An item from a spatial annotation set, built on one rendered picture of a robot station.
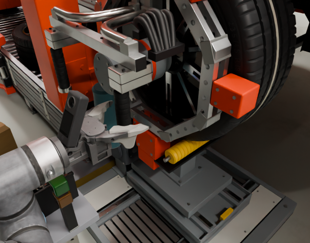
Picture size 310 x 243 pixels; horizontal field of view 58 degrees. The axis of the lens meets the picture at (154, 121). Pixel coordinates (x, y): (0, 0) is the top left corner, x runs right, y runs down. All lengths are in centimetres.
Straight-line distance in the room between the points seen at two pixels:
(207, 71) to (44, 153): 42
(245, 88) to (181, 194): 70
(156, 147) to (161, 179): 32
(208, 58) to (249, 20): 13
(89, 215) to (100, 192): 55
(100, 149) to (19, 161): 17
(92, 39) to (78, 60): 50
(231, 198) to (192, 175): 20
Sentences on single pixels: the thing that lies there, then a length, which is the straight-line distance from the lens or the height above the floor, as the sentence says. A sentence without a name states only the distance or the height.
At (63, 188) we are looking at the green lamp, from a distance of 80.
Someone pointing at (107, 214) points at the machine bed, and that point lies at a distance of 143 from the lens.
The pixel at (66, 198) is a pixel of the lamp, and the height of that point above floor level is 60.
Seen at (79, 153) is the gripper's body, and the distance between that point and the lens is 65.
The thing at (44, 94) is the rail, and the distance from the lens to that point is 178.
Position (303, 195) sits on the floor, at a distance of 174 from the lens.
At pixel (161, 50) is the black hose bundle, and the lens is 63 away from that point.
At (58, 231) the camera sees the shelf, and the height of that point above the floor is 45.
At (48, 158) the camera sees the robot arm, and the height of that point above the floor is 84.
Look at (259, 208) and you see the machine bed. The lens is 149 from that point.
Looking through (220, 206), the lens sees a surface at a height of 15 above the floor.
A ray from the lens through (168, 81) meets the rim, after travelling 101.
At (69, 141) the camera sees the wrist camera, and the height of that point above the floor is 84.
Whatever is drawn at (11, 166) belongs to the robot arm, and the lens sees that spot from 59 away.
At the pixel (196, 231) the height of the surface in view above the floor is 15.
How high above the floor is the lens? 122
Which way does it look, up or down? 37 degrees down
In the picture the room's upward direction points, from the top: 1 degrees counter-clockwise
